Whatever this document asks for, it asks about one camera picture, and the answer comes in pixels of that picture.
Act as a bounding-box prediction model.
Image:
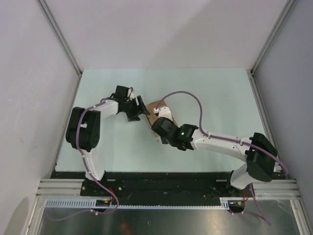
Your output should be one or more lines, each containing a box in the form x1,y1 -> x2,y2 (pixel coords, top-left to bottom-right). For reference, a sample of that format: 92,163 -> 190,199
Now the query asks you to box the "aluminium front rail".
36,179 -> 302,200

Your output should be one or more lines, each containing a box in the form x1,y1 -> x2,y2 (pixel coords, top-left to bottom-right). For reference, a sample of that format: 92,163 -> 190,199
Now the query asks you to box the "right aluminium frame post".
250,0 -> 299,75

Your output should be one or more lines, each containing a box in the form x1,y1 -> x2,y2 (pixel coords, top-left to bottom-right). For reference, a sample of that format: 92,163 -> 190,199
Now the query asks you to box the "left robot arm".
66,85 -> 150,196

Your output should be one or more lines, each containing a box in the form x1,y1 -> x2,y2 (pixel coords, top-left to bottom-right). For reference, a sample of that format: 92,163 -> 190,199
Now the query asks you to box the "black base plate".
50,171 -> 251,207

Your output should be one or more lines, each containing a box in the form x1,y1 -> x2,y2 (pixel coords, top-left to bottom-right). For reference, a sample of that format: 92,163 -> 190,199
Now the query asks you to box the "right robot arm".
151,117 -> 277,196

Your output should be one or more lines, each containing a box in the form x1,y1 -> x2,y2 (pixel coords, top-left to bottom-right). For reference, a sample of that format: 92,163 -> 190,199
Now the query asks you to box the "left aluminium frame post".
36,0 -> 83,78

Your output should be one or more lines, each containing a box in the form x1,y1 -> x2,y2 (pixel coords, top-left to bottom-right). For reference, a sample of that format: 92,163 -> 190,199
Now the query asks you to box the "aluminium frame post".
250,0 -> 299,75
36,0 -> 83,78

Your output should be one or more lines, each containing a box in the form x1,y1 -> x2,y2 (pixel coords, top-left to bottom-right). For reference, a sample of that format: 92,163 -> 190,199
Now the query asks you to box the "white slotted cable duct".
45,197 -> 232,210

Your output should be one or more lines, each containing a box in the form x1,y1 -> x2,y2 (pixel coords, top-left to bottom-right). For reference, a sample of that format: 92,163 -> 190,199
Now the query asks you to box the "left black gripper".
123,95 -> 150,121

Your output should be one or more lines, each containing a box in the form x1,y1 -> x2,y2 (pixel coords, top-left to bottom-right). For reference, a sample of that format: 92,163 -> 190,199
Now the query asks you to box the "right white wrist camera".
153,106 -> 173,120

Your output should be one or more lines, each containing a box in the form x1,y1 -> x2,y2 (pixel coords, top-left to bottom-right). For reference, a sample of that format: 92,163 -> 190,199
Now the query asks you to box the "brown cardboard express box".
146,100 -> 178,126

